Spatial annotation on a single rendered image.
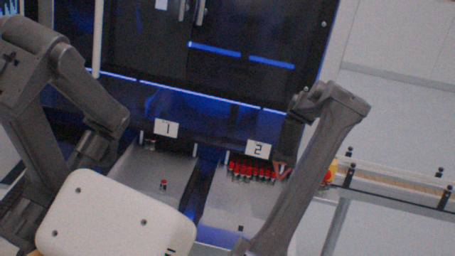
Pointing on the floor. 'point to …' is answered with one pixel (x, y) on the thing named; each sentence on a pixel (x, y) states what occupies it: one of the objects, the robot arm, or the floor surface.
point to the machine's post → (331, 58)
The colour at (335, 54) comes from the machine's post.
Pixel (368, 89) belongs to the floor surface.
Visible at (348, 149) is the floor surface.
